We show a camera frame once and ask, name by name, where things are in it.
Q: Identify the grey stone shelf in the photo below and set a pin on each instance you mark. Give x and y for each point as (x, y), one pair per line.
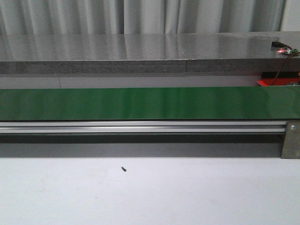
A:
(146, 53)

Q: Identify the red plastic tray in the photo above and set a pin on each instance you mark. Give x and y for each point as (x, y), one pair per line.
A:
(279, 82)

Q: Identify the green conveyor belt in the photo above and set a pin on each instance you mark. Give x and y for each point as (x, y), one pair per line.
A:
(194, 103)

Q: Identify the black usb plug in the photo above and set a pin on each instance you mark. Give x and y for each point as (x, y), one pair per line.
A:
(276, 45)

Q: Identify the small green circuit board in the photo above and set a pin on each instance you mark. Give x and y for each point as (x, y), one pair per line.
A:
(288, 51)

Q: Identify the grey curtain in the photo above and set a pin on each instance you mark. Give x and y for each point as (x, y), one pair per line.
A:
(139, 16)

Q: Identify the aluminium conveyor rail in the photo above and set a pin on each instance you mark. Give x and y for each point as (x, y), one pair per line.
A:
(176, 126)

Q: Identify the steel conveyor bracket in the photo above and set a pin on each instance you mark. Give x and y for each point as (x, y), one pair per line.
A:
(291, 145)

